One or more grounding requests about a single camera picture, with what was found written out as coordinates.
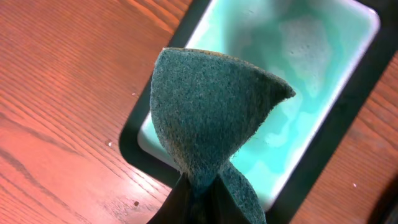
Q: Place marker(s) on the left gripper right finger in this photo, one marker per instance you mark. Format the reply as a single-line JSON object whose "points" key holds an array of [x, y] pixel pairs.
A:
{"points": [[223, 208]]}

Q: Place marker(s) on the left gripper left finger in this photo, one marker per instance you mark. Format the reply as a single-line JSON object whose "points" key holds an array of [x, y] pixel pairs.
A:
{"points": [[175, 208]]}

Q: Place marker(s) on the green scouring sponge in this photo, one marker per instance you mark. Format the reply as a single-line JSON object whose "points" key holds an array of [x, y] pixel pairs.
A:
{"points": [[204, 106]]}

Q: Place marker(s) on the rectangular dark green tray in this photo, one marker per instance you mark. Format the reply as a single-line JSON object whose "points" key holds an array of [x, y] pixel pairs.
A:
{"points": [[331, 52]]}

